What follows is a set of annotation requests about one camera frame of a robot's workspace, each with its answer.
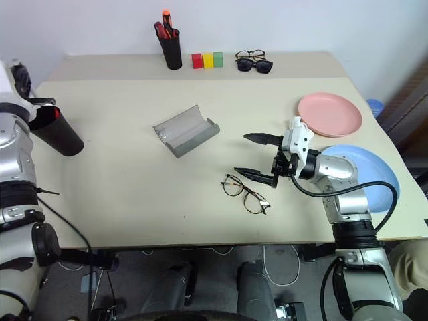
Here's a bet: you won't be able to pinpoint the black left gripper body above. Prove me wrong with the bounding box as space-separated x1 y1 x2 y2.
11 65 34 98

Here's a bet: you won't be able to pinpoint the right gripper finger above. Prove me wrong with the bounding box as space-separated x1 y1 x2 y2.
233 166 278 188
243 132 284 146

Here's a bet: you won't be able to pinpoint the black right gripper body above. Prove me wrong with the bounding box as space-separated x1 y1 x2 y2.
270 146 300 189

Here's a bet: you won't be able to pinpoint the black tapered cup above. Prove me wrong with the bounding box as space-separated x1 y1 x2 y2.
27 104 86 158

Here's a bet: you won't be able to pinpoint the tortoiseshell round glasses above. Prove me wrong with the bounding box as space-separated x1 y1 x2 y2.
220 173 272 216
234 49 267 62

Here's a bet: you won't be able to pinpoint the grey open glasses case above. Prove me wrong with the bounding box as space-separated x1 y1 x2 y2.
152 104 221 159

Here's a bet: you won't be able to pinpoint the pink plate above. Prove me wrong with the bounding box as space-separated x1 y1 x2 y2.
297 92 364 138

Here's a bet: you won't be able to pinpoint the black sunglasses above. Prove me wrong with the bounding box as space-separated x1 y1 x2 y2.
236 59 274 75

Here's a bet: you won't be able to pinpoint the blue plate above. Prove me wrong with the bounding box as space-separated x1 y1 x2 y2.
322 144 401 214

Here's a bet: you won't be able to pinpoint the blue round container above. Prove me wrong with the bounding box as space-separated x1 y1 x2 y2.
366 98 385 118

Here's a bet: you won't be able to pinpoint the dark rounded shape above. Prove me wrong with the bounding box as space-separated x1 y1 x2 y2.
235 261 279 321
139 261 199 316

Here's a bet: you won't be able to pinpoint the black tall pen holder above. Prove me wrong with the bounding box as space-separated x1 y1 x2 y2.
158 27 183 71

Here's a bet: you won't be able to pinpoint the brown wooden furniture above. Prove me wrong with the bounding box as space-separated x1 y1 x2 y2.
380 62 428 160

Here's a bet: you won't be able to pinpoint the orange capped marker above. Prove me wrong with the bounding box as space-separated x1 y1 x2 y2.
161 9 174 34

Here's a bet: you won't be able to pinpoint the beige cloth bundle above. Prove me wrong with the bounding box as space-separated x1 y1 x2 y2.
389 238 428 302

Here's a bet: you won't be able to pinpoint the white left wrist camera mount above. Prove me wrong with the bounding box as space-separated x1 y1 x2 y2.
0 59 40 118

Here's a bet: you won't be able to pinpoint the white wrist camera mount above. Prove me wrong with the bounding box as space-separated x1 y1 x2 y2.
0 59 40 118
280 116 315 165

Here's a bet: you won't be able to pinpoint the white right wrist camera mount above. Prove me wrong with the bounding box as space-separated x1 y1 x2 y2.
280 116 315 165

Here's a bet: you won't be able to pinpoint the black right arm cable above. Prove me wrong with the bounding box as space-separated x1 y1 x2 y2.
289 172 401 235

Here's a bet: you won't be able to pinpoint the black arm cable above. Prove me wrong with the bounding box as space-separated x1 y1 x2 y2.
289 172 401 235
35 196 94 255

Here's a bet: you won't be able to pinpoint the white floor cable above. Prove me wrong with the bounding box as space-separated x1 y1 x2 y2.
262 245 301 286

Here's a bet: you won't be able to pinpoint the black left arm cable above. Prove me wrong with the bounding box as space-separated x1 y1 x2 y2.
35 196 94 255

